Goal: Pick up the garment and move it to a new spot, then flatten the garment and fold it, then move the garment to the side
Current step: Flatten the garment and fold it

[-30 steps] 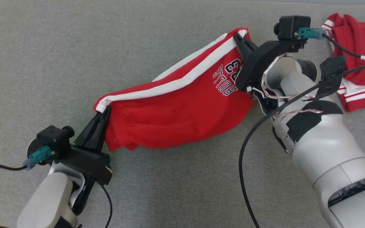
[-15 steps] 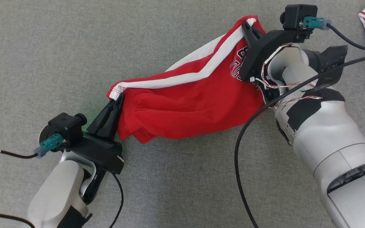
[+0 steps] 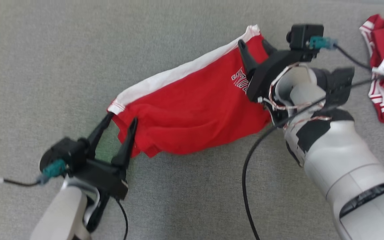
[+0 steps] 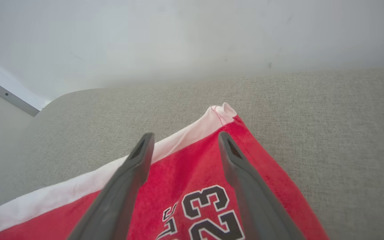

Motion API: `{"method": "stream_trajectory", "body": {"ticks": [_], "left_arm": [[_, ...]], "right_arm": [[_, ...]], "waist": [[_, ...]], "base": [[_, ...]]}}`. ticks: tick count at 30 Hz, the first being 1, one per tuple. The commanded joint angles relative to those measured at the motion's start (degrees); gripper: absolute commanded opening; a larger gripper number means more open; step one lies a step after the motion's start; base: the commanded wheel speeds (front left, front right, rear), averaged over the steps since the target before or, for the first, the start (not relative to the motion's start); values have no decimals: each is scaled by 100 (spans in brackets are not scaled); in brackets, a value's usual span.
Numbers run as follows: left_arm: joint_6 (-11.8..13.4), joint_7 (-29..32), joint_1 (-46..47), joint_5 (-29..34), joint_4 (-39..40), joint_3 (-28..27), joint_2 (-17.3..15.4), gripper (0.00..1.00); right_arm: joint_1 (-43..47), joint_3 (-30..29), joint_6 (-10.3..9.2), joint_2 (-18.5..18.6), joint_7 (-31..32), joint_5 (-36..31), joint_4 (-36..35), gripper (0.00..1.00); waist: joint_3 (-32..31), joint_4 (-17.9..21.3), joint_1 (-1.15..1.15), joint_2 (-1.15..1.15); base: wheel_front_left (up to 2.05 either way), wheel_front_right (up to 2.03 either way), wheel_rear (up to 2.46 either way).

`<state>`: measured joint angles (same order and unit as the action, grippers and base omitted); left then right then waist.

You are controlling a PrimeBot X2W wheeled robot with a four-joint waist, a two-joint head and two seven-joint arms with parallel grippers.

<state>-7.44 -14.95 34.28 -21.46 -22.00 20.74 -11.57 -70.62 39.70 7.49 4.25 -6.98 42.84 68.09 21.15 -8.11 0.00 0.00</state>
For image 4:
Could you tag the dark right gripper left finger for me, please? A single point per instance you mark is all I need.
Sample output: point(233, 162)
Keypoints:
point(118, 200)

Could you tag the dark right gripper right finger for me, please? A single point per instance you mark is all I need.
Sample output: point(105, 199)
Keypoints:
point(255, 203)

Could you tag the red shorts with white band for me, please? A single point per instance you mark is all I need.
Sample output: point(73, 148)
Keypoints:
point(185, 173)

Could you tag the grey fabric sofa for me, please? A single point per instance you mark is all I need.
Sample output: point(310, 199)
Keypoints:
point(312, 116)

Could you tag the grey metal wall rail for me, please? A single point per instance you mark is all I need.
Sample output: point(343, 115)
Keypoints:
point(15, 100)

